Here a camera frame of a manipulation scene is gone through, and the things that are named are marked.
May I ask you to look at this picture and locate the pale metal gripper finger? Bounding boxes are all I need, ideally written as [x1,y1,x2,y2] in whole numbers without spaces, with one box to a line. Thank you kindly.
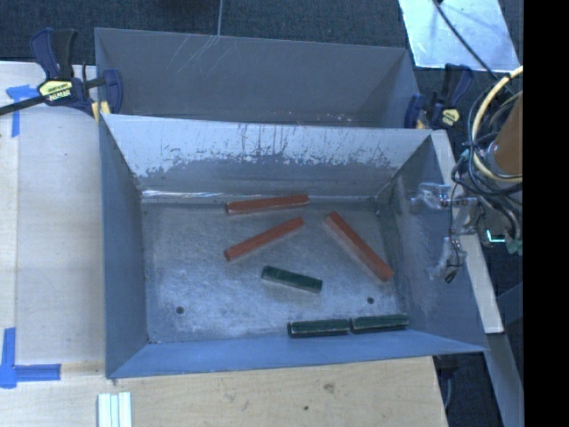
[408,181,466,215]
[428,225,473,284]

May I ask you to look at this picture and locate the red-brown flat block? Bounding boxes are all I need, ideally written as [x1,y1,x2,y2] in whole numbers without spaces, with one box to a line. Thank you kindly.
[222,216,307,263]
[224,194,310,217]
[322,211,396,284]

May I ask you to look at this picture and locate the dark green flat block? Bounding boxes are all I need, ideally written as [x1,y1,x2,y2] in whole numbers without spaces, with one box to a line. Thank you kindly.
[286,318,353,339]
[260,264,324,294]
[350,312,410,334]

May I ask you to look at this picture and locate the grey metal bin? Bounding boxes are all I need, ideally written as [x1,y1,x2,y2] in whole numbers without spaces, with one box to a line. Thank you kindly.
[93,27,491,380]

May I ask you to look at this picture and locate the pale wood flat board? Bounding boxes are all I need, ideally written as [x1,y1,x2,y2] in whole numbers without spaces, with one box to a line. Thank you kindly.
[14,104,108,367]

